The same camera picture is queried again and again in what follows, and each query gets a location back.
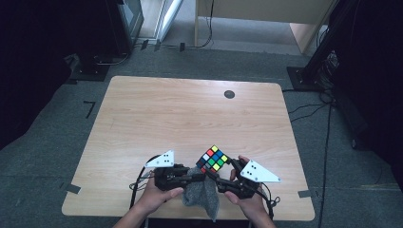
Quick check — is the dark curtain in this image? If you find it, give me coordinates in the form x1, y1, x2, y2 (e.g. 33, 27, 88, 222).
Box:
0, 0, 110, 150
329, 0, 403, 191

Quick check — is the forked black floor cable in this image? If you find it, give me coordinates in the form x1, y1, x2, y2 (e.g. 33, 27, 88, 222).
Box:
281, 87, 335, 124

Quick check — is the person's right hand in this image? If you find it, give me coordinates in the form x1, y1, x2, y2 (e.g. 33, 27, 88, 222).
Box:
223, 154, 271, 219

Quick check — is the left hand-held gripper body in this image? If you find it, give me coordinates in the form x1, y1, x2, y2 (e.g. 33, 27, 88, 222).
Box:
144, 149, 192, 192

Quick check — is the multicoloured puzzle cube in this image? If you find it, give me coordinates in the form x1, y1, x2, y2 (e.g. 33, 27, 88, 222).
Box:
195, 144, 230, 175

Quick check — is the coiled black floor cable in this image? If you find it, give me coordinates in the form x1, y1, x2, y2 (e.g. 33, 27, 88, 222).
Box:
93, 51, 131, 67

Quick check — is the grey cloth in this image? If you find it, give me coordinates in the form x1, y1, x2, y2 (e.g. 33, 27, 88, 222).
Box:
182, 166, 221, 222

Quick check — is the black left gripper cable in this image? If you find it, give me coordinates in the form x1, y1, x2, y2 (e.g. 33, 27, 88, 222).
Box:
128, 154, 163, 211

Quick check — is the long black floor cable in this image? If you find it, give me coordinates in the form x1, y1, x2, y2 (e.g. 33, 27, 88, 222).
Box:
317, 104, 333, 228

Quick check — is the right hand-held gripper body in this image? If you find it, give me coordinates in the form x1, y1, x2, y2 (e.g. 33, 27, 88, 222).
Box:
218, 159, 282, 200

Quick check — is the black monitor cabinet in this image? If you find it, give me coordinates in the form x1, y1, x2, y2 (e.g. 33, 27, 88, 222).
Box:
106, 0, 145, 55

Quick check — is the light wooden desk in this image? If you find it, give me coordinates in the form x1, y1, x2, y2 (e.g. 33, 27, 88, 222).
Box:
193, 0, 337, 55

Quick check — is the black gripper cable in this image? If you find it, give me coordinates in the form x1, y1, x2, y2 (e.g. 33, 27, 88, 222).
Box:
258, 182, 281, 221
128, 154, 163, 211

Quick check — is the white upright panel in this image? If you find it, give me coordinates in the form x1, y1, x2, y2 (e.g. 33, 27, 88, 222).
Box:
154, 0, 185, 43

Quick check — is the black stand base plate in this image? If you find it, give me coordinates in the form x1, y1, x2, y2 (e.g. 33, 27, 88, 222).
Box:
67, 52, 111, 83

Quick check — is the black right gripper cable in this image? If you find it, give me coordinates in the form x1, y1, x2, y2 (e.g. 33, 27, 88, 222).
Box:
258, 182, 281, 221

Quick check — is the person's left hand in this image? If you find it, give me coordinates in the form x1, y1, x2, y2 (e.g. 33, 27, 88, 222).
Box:
135, 177, 185, 214

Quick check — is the grey floor tape strip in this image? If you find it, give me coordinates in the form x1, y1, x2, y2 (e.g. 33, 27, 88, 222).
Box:
60, 182, 82, 195
297, 189, 314, 200

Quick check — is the black hanging cable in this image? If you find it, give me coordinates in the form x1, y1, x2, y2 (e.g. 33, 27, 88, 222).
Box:
164, 0, 216, 49

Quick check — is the black angled floor tape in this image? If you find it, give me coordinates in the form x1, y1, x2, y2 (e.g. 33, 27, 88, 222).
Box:
83, 100, 97, 120

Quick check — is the black metal stand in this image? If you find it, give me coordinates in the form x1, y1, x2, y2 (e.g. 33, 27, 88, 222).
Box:
286, 0, 351, 93

